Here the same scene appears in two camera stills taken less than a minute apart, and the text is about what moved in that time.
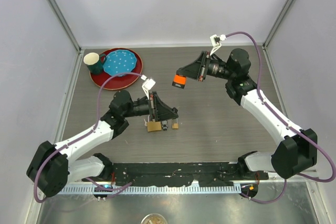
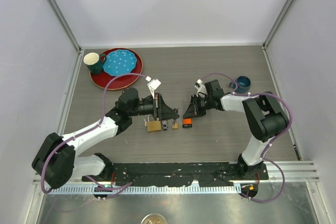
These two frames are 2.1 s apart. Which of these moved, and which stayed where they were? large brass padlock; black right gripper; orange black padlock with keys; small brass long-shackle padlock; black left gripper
Moved: black right gripper; orange black padlock with keys
Stayed: small brass long-shackle padlock; black left gripper; large brass padlock
